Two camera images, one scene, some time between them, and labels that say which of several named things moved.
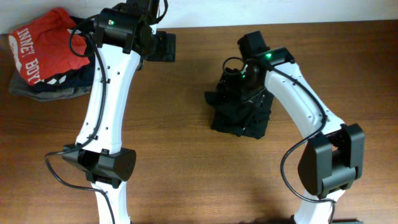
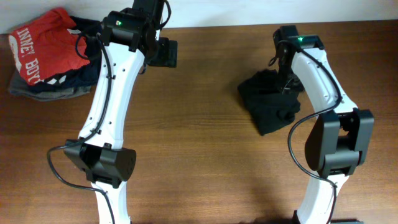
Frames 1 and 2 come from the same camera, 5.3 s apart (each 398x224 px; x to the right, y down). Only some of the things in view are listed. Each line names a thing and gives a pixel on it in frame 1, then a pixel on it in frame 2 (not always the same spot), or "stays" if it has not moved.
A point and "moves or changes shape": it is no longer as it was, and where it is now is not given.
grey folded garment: x=18 y=86 stays
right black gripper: x=232 y=83 → x=282 y=84
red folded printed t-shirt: x=43 y=47 stays
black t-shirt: x=247 y=116 moves or changes shape
